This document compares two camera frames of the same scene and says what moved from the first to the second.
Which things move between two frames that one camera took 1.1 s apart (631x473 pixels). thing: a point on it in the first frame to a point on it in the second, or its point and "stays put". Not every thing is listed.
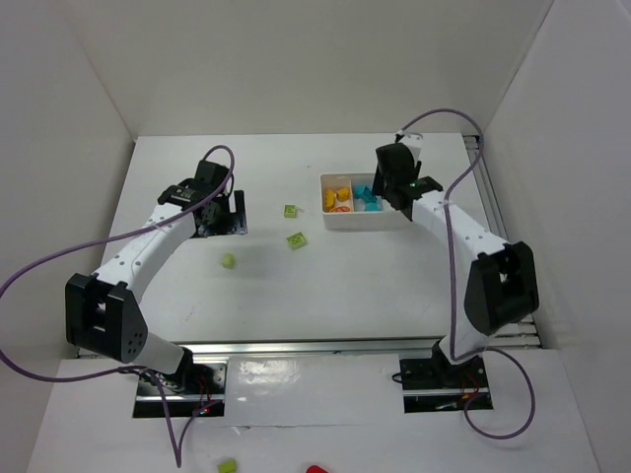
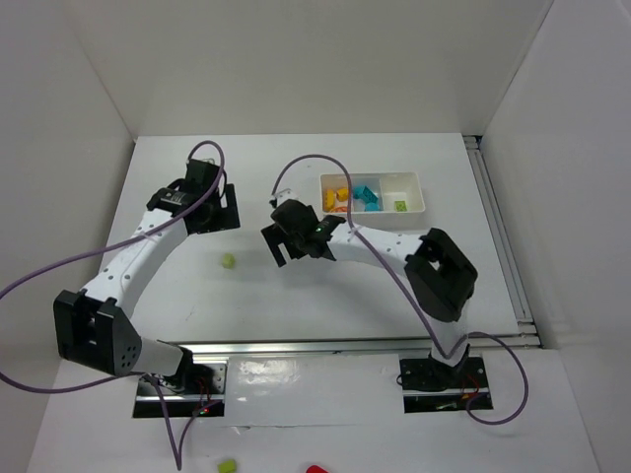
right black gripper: [399, 198] to [278, 241]
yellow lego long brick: [329, 198] stays put
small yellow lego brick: [342, 194] stays put
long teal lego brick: [365, 193] stays put
